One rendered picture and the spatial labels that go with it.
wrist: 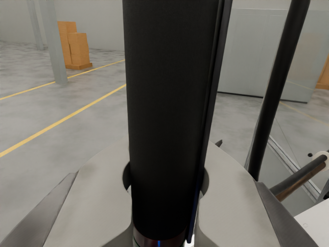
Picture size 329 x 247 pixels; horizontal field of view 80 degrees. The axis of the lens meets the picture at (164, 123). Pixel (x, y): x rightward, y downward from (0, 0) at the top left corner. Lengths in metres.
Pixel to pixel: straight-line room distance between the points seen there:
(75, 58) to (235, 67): 5.68
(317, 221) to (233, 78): 5.19
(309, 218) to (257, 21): 5.15
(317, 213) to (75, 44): 8.11
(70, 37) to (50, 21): 2.22
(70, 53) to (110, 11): 6.17
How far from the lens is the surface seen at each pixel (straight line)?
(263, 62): 5.65
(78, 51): 8.29
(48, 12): 6.23
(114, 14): 13.91
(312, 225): 0.61
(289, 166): 1.32
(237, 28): 5.52
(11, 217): 2.47
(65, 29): 8.43
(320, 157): 0.38
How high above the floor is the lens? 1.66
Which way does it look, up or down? 27 degrees down
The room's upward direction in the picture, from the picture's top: 3 degrees clockwise
